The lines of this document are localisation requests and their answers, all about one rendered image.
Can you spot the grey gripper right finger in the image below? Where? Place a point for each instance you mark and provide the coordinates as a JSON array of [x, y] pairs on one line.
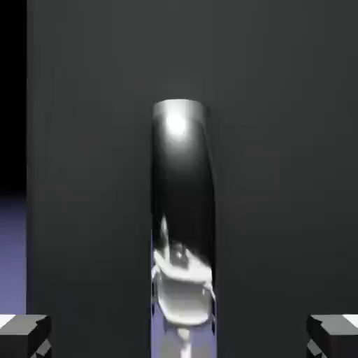
[[335, 334]]

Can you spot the dark grey cabinet door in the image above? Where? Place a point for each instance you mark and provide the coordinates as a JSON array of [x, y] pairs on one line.
[[89, 167]]

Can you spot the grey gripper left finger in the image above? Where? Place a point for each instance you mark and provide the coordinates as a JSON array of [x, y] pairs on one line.
[[22, 332]]

